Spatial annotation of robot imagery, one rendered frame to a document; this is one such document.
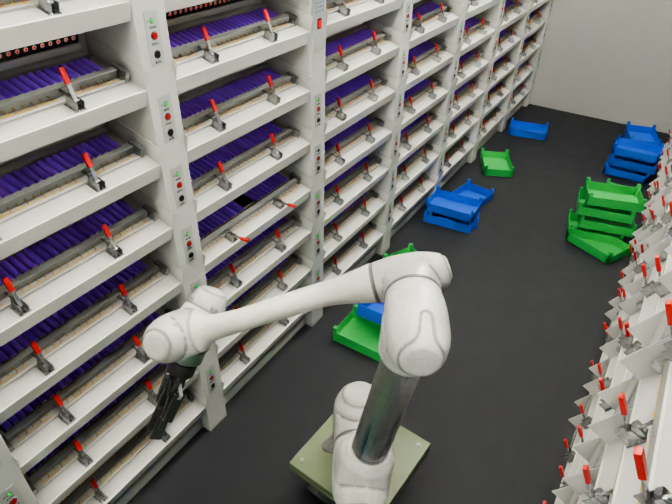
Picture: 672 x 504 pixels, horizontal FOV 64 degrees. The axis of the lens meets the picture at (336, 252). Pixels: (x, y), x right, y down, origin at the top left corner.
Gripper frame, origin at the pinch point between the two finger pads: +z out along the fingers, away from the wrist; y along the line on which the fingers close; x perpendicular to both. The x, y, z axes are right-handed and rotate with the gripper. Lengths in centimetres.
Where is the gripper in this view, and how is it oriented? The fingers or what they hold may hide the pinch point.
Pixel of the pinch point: (157, 423)
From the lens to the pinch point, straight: 162.5
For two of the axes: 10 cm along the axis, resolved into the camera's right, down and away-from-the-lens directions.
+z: -4.1, 8.9, 1.8
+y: -4.6, -3.7, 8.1
